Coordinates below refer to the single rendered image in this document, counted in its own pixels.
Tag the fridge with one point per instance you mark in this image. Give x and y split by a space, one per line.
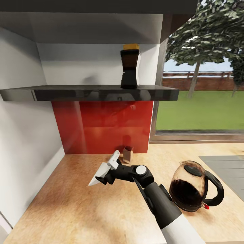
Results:
30 142

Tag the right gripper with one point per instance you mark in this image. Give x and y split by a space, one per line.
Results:
113 174

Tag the fixed window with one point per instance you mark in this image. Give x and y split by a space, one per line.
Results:
204 59

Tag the countertop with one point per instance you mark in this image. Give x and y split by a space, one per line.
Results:
68 211

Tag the electric kettle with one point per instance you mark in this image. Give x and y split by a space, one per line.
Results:
189 187

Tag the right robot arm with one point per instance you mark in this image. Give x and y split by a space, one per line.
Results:
173 224

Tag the bottle of coffee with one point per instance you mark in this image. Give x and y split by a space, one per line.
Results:
130 57

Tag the paper coffee filter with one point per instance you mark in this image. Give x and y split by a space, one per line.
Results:
102 171

